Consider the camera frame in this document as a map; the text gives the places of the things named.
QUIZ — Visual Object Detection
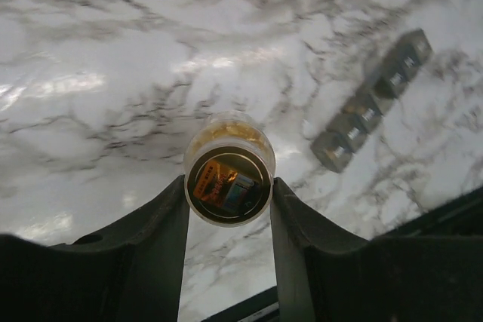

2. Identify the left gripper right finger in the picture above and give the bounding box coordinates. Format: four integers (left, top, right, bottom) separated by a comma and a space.
269, 176, 483, 322

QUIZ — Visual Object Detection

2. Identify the clear jar of yellow pills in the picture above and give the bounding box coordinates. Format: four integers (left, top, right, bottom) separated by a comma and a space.
183, 111, 276, 227

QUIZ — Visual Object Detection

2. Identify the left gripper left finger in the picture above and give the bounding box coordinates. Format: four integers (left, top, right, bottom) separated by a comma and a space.
1, 177, 189, 321

